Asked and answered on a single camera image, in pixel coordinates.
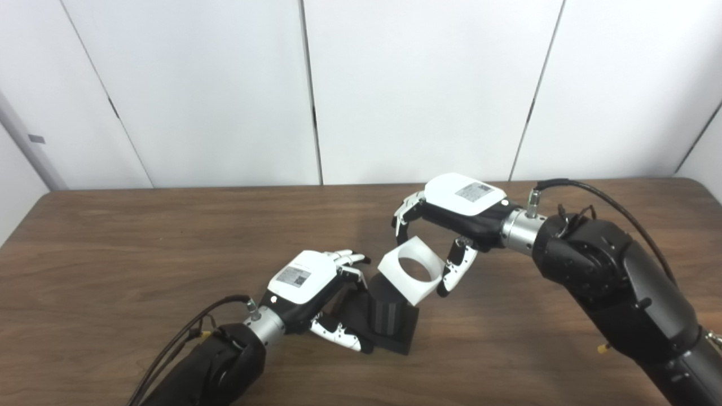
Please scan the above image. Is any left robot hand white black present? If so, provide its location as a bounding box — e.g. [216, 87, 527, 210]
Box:
[261, 250, 374, 354]

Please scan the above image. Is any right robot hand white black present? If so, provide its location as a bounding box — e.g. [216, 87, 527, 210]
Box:
[392, 173, 511, 298]

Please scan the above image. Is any black peg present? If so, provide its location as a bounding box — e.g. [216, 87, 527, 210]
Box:
[333, 273, 420, 356]

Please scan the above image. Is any white square piece with hole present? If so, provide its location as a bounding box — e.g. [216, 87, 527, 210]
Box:
[377, 237, 446, 306]

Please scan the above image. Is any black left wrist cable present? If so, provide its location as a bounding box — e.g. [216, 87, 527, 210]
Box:
[127, 294, 254, 406]

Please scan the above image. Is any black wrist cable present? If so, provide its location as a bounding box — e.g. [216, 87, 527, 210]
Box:
[127, 294, 254, 406]
[527, 178, 677, 283]

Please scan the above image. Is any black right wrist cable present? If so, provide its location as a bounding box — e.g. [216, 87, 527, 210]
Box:
[527, 178, 677, 283]

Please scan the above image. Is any grey wall post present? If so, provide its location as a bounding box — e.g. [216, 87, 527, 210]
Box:
[0, 90, 68, 191]

